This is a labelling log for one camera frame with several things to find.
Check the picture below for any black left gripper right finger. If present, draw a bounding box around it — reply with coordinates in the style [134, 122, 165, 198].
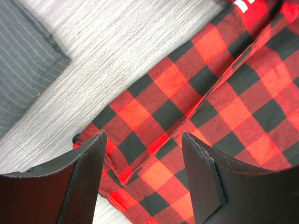
[182, 133, 299, 224]

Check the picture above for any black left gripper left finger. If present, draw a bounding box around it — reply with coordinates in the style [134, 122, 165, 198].
[0, 130, 107, 224]

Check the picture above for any red black plaid shirt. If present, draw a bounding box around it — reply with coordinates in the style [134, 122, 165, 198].
[74, 0, 299, 224]

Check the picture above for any folded dark grey shirt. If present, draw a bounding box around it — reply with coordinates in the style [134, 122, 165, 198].
[0, 0, 71, 137]

